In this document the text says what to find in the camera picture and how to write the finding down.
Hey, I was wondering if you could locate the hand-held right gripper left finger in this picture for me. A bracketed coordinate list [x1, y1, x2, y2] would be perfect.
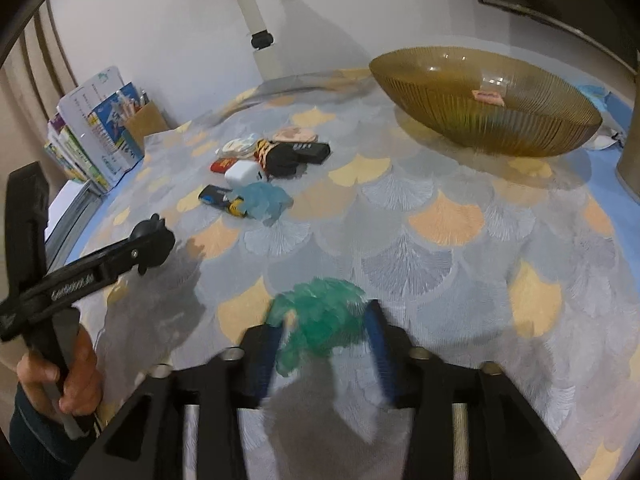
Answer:
[75, 325, 286, 480]

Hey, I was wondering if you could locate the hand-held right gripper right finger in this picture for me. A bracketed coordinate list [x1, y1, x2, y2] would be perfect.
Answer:
[365, 300, 581, 480]

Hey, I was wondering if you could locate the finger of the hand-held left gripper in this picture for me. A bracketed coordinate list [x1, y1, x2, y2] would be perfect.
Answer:
[122, 213, 177, 277]

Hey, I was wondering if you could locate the teal translucent plastic toy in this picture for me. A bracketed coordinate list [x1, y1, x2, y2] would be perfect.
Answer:
[265, 277, 368, 378]

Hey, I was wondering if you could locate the black and yellow item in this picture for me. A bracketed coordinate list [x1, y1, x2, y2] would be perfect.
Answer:
[198, 185, 249, 219]

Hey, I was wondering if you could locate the white charger cube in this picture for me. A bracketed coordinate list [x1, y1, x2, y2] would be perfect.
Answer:
[224, 161, 264, 189]

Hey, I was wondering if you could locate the light blue soft toy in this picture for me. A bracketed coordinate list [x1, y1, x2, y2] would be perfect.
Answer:
[232, 182, 295, 227]

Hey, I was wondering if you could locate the black rectangular box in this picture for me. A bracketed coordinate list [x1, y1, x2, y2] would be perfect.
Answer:
[279, 142, 332, 164]

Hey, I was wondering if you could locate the amber ribbed glass bowl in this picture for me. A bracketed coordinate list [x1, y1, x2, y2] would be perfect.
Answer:
[369, 46, 604, 159]

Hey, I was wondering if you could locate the person's left forearm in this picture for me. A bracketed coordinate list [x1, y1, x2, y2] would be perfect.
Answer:
[9, 387, 96, 480]

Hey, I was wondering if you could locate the person's left hand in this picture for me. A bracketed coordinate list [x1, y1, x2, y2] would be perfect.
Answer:
[16, 329, 104, 418]

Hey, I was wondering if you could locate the grey paper tray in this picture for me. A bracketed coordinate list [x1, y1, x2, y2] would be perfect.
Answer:
[44, 179, 107, 262]

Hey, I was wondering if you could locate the row of green-spined books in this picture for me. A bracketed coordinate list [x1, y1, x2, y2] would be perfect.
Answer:
[43, 111, 109, 194]

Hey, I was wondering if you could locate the brown pen holder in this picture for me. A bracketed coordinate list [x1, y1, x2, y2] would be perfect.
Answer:
[122, 102, 169, 155]

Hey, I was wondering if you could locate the blue illustrated book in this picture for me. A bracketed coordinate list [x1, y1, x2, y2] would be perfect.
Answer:
[86, 82, 147, 181]

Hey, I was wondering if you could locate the clear cartoon correction tape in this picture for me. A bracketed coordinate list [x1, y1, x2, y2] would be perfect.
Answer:
[219, 135, 261, 160]

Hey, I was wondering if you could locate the beige curtain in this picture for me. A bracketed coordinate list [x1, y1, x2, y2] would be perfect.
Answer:
[0, 0, 78, 221]

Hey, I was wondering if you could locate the bunch of pens and pencils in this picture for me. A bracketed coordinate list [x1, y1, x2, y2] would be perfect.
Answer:
[116, 87, 152, 117]

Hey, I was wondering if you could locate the white printed booklet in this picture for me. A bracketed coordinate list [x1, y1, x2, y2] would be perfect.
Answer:
[56, 65, 127, 181]

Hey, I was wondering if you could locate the pink correction tape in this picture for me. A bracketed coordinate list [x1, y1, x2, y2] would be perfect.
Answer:
[272, 126, 320, 145]

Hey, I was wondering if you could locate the white pole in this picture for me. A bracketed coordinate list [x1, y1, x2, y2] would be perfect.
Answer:
[220, 0, 287, 82]

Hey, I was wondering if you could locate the beige cylindrical container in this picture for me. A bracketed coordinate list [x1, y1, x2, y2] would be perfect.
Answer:
[616, 74, 640, 202]

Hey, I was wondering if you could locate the blue face mask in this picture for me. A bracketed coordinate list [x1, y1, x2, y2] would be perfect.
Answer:
[577, 84, 627, 152]

